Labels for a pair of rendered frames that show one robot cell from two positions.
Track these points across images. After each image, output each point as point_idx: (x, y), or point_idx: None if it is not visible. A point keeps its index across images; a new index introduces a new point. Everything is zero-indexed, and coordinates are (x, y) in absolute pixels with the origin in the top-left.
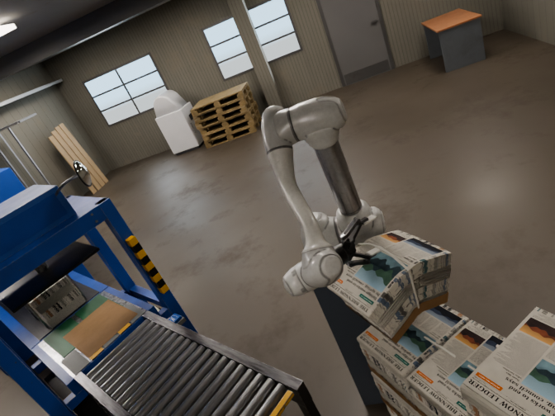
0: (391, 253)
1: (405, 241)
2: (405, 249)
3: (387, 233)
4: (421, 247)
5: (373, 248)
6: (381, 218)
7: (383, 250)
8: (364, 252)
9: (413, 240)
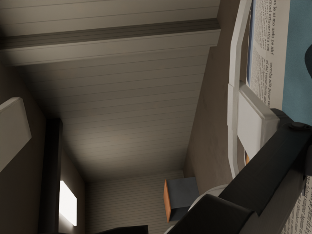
0: (241, 0)
1: (249, 81)
2: (258, 33)
3: (244, 161)
4: (253, 9)
5: (241, 137)
6: (211, 191)
7: (234, 62)
8: (307, 223)
9: (248, 63)
